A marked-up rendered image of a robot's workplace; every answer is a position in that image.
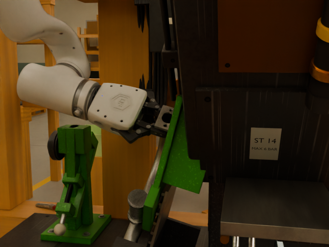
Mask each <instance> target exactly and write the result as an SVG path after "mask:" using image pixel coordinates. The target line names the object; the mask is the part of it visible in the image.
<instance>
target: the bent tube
mask: <svg viewBox="0 0 329 247"><path fill-rule="evenodd" d="M173 109H174V108H173V107H169V106H166V105H163V106H162V108H161V111H160V113H159V116H158V118H157V120H156V123H155V125H154V127H155V128H157V129H160V130H164V131H168V128H169V124H170V120H171V117H172V113H173ZM170 111H172V112H170ZM165 139H166V138H162V137H159V144H158V148H157V152H156V156H155V160H154V163H153V166H152V169H151V172H150V175H149V178H148V180H147V183H146V185H145V188H144V191H145V192H146V193H147V194H148V192H149V190H150V187H151V185H152V184H153V183H154V180H155V176H156V172H157V169H158V165H159V161H160V158H161V154H162V151H163V147H164V143H165ZM142 231H143V229H142V224H141V225H134V224H131V223H130V224H129V226H128V228H127V231H126V233H125V236H124V239H127V240H129V241H132V242H135V243H137V242H138V240H139V237H140V236H141V234H142Z"/></svg>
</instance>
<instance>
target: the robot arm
mask: <svg viewBox="0 0 329 247"><path fill-rule="evenodd" d="M0 29H1V30H2V32H3V33H4V34H5V36H6V37H7V38H8V39H10V40H11V41H13V42H17V43H23V42H28V41H31V40H34V39H38V38H39V39H41V40H42V41H43V42H44V43H45V44H46V45H47V46H48V47H49V49H50V51H51V52H52V54H53V56H54V58H55V61H56V65H55V66H52V67H46V66H42V65H38V64H35V63H30V64H28V65H26V66H25V67H24V68H23V69H22V71H21V73H20V75H19V78H18V81H17V94H18V97H19V98H20V99H21V100H23V101H26V102H29V103H32V104H35V105H38V106H42V107H45V108H48V109H51V110H54V111H57V112H61V113H64V114H67V115H70V116H73V117H77V118H80V119H83V120H86V121H87V120H89V122H91V123H93V124H94V125H96V126H98V127H100V128H102V129H104V130H106V131H109V132H111V133H113V134H116V135H119V136H122V137H123V138H124V139H125V140H126V141H127V142H128V143H130V144H132V143H133V142H135V141H136V140H137V139H138V138H141V137H144V136H150V135H151V134H152V135H155V136H159V137H162V138H166V135H167V131H164V130H160V129H157V128H155V127H154V125H155V123H153V124H149V123H146V122H144V121H141V119H142V117H143V115H144V114H148V115H152V116H157V117H158V116H159V113H160V111H161V108H160V106H159V105H158V104H157V102H156V101H155V97H154V93H153V91H148V92H146V91H145V90H142V89H139V88H135V87H131V86H126V85H121V84H115V83H103V84H102V85H99V83H98V82H96V81H92V80H89V77H90V74H91V68H90V64H89V61H88V58H87V55H86V53H85V51H84V48H83V46H82V44H81V42H80V40H79V38H78V36H77V34H76V33H75V31H74V30H73V29H72V28H71V27H70V26H69V25H68V24H66V23H65V22H63V21H62V20H60V19H58V18H56V17H54V16H51V15H49V14H48V13H47V12H46V11H45V10H44V9H43V7H42V5H41V3H40V1H39V0H0ZM146 99H147V100H149V102H145V100H146Z"/></svg>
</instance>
